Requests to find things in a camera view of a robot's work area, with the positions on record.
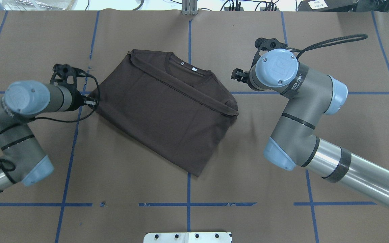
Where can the dark brown t-shirt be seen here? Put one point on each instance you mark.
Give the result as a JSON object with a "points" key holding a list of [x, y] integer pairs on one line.
{"points": [[177, 110]]}

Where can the clear plastic bag sheet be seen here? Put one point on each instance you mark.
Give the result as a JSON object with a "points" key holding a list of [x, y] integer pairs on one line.
{"points": [[40, 5]]}

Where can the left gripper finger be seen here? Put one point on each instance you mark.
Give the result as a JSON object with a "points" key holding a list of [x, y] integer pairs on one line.
{"points": [[91, 102]]}

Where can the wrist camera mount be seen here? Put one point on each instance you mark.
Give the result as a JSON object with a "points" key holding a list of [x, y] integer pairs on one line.
{"points": [[65, 75], [264, 44]]}

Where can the grey usb hub right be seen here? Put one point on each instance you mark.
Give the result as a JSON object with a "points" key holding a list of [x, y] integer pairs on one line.
{"points": [[267, 6]]}

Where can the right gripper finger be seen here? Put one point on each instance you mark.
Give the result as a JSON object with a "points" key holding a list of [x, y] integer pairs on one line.
{"points": [[240, 75]]}

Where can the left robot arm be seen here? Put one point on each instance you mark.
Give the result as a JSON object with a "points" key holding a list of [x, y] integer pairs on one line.
{"points": [[23, 158]]}

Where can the black box with label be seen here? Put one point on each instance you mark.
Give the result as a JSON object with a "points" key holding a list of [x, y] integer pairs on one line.
{"points": [[327, 6]]}

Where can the aluminium frame post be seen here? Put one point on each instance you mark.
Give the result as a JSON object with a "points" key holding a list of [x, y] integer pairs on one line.
{"points": [[190, 7]]}

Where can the white central pillar base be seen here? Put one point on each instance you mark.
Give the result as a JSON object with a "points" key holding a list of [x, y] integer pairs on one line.
{"points": [[189, 237]]}

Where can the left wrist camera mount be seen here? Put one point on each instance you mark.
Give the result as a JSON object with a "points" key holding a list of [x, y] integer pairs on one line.
{"points": [[65, 75]]}

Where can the grey usb hub left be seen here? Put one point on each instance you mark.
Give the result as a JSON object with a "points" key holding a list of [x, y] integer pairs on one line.
{"points": [[232, 5]]}

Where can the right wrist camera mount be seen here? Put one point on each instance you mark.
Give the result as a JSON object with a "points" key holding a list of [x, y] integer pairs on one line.
{"points": [[264, 44]]}

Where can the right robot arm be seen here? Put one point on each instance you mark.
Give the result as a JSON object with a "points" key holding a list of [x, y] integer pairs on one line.
{"points": [[311, 94]]}

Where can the grey usb hub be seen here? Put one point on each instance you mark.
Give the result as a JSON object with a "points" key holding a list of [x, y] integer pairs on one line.
{"points": [[232, 5], [267, 6]]}

